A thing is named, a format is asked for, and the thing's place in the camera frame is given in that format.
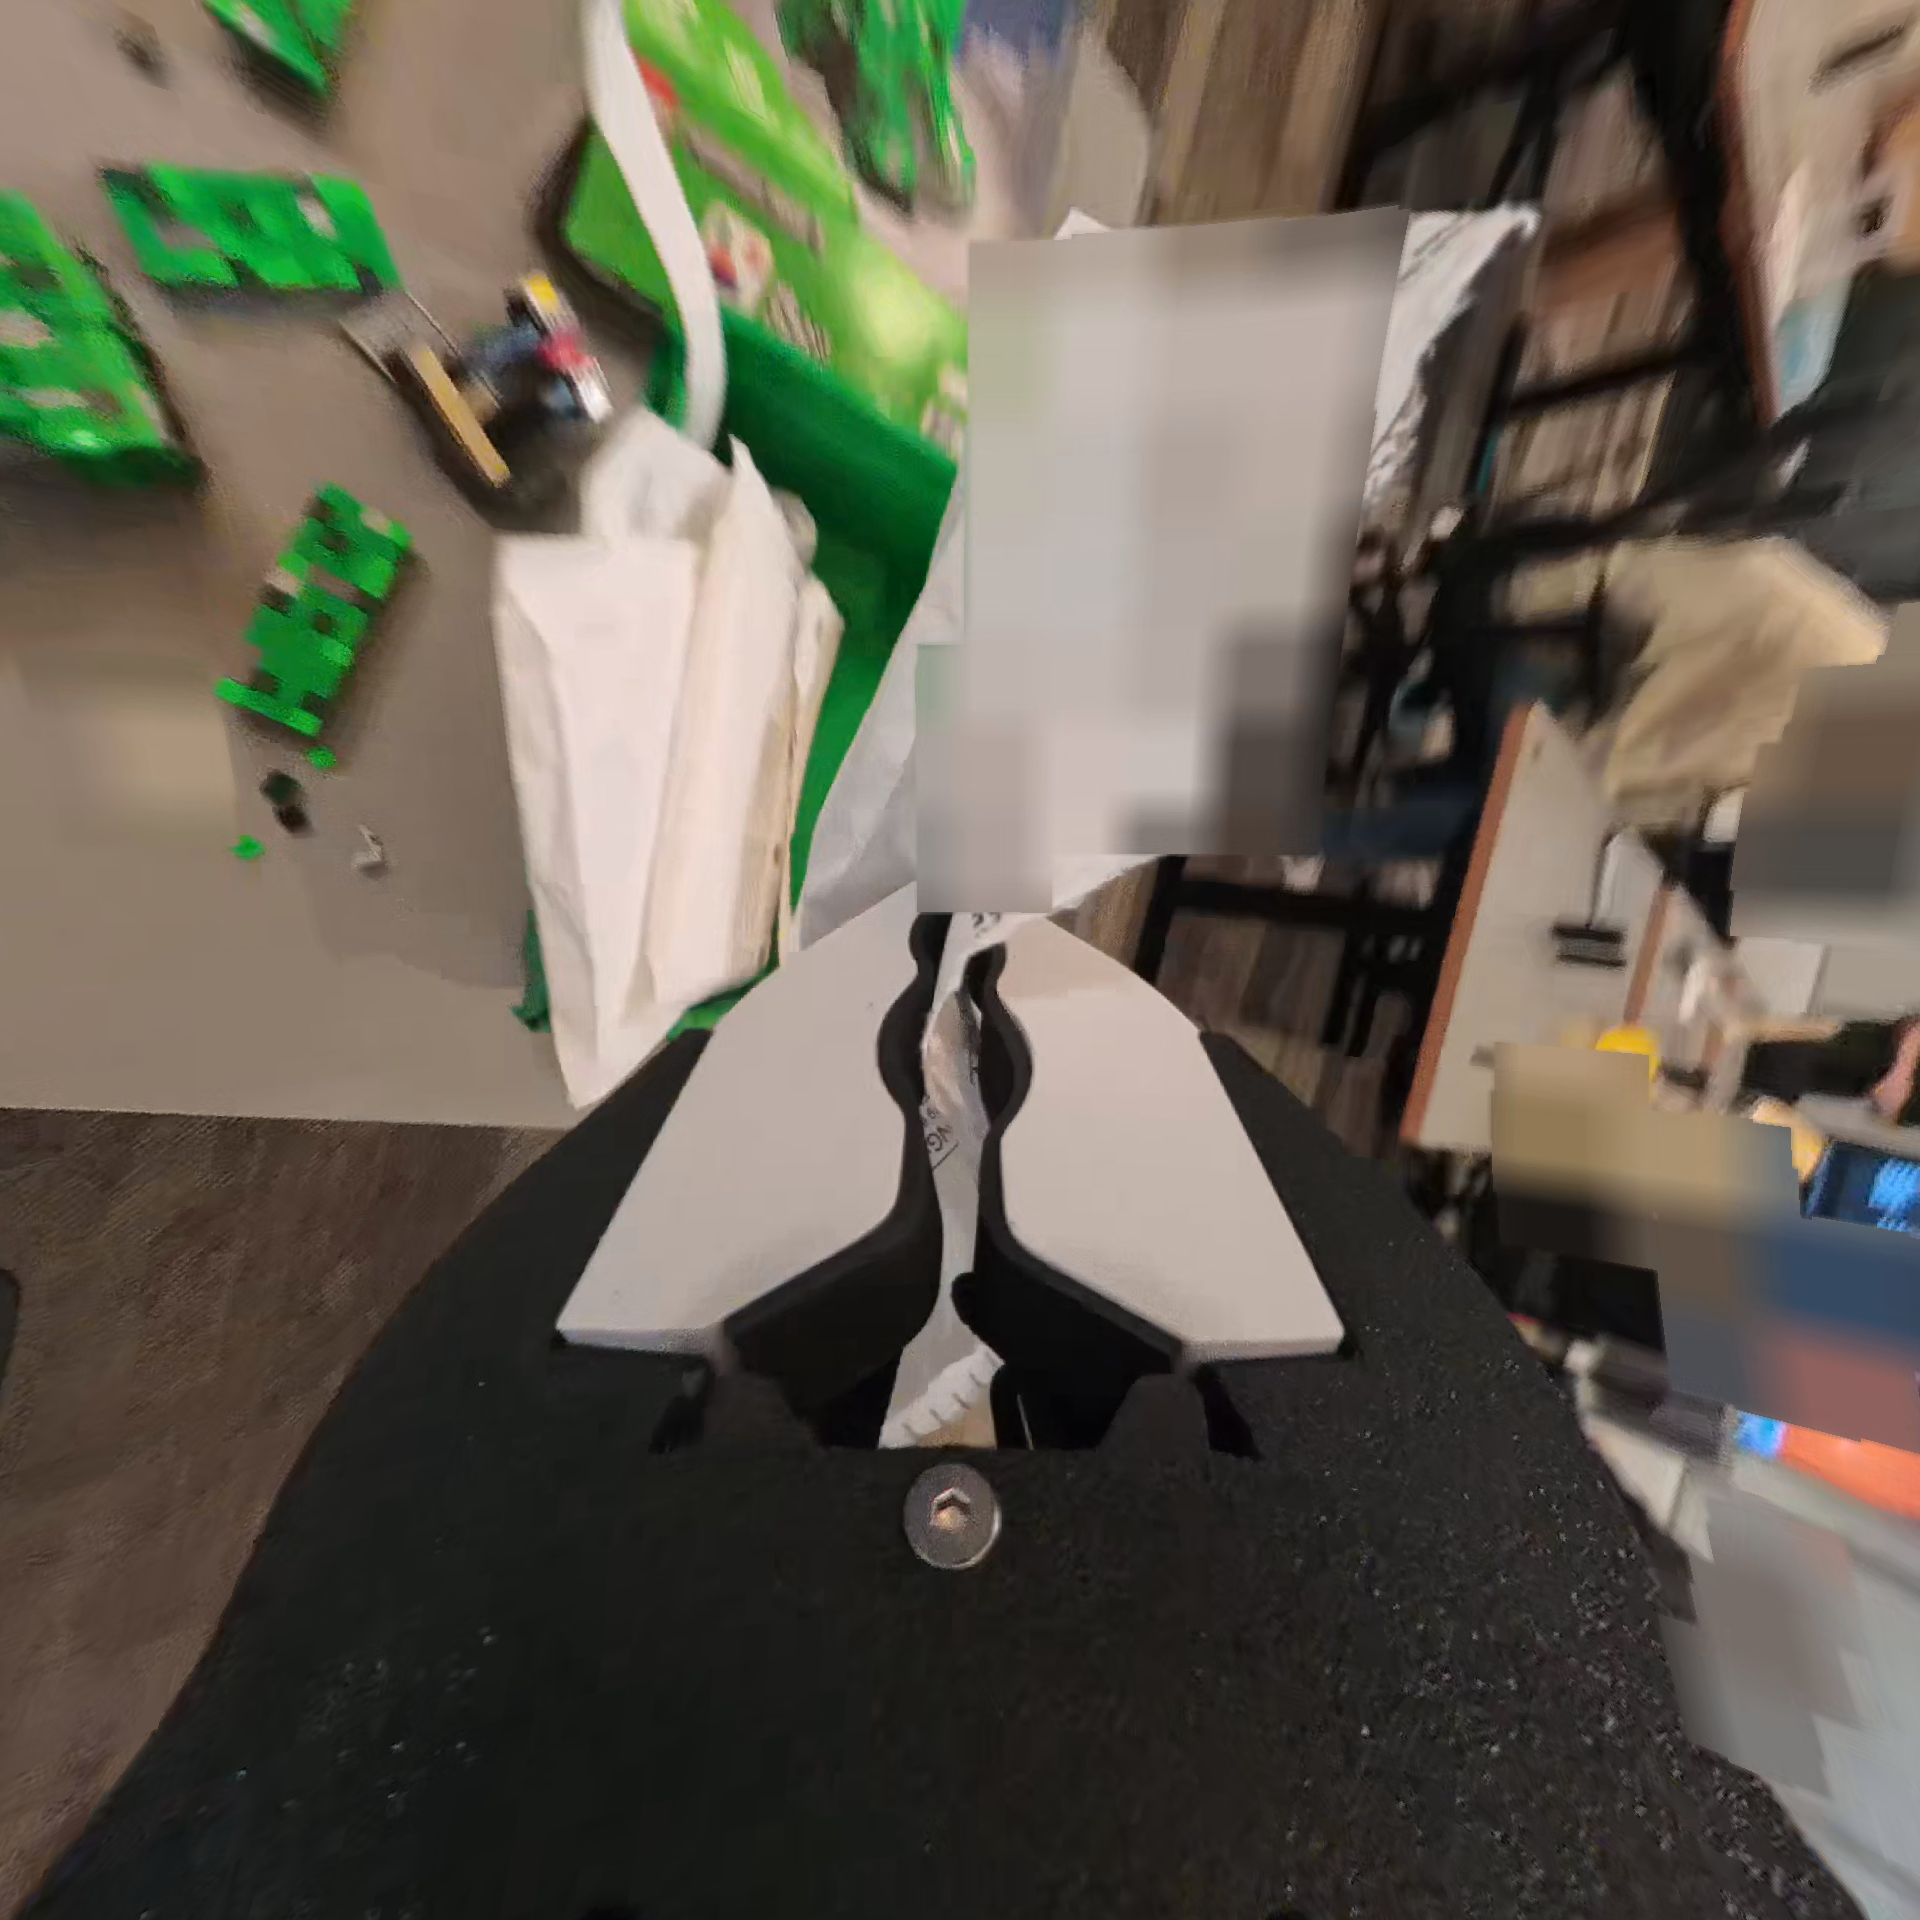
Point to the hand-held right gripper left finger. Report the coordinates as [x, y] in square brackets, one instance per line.
[751, 1171]

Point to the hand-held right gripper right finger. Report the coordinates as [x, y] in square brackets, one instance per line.
[1141, 1184]

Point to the white printed paper bag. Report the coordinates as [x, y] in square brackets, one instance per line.
[856, 811]

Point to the white desk with brown edge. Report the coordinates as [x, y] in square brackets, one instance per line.
[1515, 931]

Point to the small grey brick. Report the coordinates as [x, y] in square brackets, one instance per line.
[371, 848]

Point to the small dark brick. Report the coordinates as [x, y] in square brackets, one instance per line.
[285, 802]

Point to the green brick plate build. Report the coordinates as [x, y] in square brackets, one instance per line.
[225, 235]
[294, 37]
[317, 615]
[77, 375]

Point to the green toy set box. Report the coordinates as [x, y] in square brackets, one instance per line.
[839, 451]

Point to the small multicoloured brick build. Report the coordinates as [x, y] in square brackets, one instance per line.
[525, 370]

